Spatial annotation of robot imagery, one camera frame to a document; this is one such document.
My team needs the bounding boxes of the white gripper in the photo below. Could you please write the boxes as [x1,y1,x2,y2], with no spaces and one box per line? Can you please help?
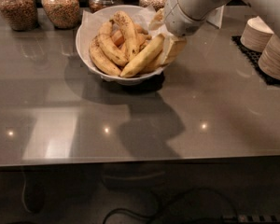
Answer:
[148,0,204,64]

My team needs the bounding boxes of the banana with stem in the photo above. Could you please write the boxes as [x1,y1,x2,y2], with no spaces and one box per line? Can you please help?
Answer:
[140,55,161,75]

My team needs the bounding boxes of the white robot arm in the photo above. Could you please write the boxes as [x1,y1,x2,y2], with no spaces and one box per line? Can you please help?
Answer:
[161,0,280,38]

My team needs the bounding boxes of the long front yellow banana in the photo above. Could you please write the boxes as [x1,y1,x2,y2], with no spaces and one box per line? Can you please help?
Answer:
[120,34,165,78]

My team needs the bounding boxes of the orange banana pieces behind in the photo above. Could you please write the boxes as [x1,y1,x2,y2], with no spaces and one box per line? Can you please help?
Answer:
[111,23,152,54]

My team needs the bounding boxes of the white paper bowl liner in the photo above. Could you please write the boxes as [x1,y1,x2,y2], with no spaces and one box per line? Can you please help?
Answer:
[79,5,172,82]

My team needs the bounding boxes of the top spotted banana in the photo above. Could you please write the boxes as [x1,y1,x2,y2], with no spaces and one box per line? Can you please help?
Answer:
[112,10,139,61]

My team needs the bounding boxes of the white bowl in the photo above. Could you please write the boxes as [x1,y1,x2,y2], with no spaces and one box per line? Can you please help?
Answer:
[75,5,175,87]

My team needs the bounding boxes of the middle left banana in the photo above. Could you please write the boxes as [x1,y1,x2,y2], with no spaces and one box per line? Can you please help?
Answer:
[97,21,128,66]

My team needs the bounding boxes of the far left banana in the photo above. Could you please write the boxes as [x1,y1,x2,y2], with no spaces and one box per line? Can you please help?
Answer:
[89,37,121,77]

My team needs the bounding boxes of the white sign stand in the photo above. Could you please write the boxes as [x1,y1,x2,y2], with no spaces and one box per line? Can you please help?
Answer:
[206,6,224,29]

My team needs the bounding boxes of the left stack paper bowls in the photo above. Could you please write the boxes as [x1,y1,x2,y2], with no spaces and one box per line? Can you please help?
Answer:
[240,17,273,52]

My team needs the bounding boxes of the stack paper bowls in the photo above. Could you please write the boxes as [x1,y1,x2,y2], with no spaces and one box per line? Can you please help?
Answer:
[240,17,273,52]
[258,35,280,80]

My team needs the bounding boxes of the black rubber mat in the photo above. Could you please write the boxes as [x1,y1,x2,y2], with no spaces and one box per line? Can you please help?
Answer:
[231,35,280,85]

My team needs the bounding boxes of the right stack paper bowls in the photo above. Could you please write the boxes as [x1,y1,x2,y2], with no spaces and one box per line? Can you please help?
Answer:
[258,35,280,80]

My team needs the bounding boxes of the far left glass jar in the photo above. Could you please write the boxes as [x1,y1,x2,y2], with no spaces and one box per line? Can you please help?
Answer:
[0,0,38,31]

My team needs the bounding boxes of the black cable on floor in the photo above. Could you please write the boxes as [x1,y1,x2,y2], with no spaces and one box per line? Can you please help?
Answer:
[102,188,237,224]

